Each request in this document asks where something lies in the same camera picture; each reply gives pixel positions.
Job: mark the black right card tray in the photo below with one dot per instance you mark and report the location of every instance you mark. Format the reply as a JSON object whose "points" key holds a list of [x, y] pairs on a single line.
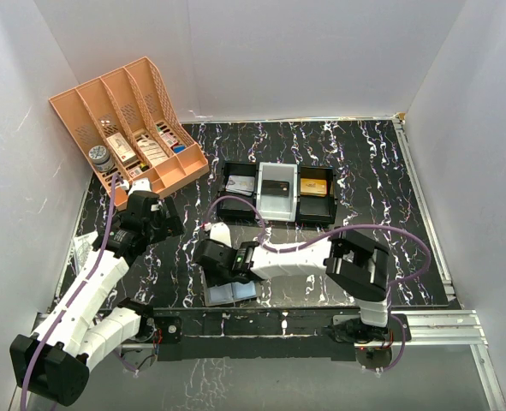
{"points": [[313, 210]]}

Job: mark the white patterned paper sheet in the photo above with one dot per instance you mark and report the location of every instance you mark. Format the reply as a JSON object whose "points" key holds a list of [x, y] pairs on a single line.
{"points": [[82, 246]]}

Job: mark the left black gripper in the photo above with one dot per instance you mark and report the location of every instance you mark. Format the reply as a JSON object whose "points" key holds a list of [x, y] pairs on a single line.
{"points": [[169, 226]]}

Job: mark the white label card stack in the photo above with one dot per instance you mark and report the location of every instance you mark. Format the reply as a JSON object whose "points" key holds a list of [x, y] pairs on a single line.
{"points": [[151, 150]]}

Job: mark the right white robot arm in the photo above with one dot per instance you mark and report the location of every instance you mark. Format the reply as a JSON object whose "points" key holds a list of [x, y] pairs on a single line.
{"points": [[353, 261]]}

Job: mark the silver credit card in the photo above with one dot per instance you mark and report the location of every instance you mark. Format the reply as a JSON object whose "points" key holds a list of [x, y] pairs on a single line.
{"points": [[242, 185]]}

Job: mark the white middle card tray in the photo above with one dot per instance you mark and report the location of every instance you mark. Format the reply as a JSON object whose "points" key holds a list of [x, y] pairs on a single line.
{"points": [[273, 208]]}

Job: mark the gold credit card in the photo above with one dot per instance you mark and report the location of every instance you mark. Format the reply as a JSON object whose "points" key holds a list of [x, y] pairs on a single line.
{"points": [[313, 187]]}

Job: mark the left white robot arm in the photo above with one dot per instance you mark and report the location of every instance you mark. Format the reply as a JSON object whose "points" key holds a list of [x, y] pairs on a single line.
{"points": [[56, 359]]}

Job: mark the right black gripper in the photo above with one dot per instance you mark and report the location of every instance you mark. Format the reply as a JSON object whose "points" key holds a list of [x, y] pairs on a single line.
{"points": [[216, 279]]}

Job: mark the blue small object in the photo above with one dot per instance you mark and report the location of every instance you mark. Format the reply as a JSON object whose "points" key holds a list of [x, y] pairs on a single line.
{"points": [[178, 148]]}

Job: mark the white red box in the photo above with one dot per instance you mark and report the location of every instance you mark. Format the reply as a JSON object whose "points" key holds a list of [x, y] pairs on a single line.
{"points": [[124, 152]]}

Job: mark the black left card tray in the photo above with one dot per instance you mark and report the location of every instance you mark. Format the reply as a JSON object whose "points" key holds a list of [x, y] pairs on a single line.
{"points": [[239, 207]]}

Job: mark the small colourful packet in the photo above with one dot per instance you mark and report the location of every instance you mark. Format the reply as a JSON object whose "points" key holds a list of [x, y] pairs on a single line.
{"points": [[166, 135]]}

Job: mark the black card tray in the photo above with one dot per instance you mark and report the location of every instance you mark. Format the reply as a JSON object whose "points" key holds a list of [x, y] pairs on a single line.
{"points": [[313, 210], [239, 207]]}

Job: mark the orange plastic file organizer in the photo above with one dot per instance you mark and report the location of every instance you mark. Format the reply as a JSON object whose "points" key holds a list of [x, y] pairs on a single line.
{"points": [[131, 100]]}

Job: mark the round patterned tin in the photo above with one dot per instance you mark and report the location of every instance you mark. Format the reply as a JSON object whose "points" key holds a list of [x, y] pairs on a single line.
{"points": [[101, 158]]}

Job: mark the grey leather card holder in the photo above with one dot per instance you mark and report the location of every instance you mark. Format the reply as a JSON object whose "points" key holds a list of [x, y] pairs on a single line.
{"points": [[229, 293]]}

